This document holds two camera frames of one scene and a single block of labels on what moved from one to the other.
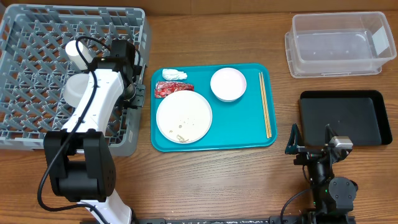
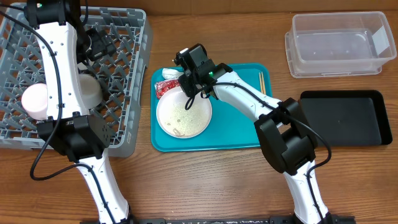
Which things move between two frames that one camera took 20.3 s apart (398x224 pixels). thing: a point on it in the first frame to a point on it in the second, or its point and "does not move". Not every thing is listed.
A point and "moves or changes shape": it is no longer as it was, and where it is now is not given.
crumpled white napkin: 170,74 does not move
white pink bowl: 228,84 moves or changes shape
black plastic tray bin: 360,114 does not move
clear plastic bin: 338,45 does not move
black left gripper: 139,101 to 106,45
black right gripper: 311,150 to 189,84
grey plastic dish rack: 34,70 does not move
